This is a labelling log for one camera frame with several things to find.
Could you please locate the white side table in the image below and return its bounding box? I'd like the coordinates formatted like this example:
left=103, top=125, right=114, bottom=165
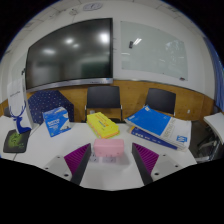
left=203, top=112, right=224, bottom=145

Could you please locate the yellow box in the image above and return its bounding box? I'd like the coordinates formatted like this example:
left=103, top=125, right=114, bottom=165
left=86, top=111, right=120, bottom=140

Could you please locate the white bag with blue deer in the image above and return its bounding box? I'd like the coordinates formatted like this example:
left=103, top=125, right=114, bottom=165
left=6, top=78, right=34, bottom=135

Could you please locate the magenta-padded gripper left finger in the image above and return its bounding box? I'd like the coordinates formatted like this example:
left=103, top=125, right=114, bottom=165
left=43, top=142, right=92, bottom=186

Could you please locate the blue and white notebook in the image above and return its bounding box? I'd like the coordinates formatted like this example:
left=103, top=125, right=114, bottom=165
left=124, top=105, right=193, bottom=150

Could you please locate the black chair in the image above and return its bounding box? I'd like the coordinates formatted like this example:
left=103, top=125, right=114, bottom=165
left=144, top=87, right=177, bottom=118
left=83, top=85, right=124, bottom=124

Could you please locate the white power strip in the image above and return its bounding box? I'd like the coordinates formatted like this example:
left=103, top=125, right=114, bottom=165
left=88, top=154, right=118, bottom=165

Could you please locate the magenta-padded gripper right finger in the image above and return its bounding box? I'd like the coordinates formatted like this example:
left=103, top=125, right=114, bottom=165
left=131, top=142, right=183, bottom=186

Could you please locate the glass whiteboard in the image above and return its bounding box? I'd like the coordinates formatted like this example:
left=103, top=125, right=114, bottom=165
left=119, top=20, right=189, bottom=82

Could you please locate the pink charger block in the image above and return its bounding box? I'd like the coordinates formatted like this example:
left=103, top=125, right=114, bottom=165
left=93, top=138, right=125, bottom=158

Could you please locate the large black display screen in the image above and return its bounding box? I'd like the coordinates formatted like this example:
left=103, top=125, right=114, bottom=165
left=25, top=18, right=114, bottom=93

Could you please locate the blue curtain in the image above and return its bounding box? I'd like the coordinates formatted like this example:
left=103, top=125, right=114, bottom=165
left=214, top=76, right=224, bottom=113

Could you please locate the blue tissue box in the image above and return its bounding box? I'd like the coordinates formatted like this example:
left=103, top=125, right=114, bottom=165
left=42, top=106, right=72, bottom=138

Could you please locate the round wall clock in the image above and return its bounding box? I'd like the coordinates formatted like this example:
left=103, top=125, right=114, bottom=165
left=82, top=2, right=104, bottom=12

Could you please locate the dark blue book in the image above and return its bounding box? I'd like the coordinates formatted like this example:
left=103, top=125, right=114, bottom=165
left=128, top=125, right=181, bottom=151

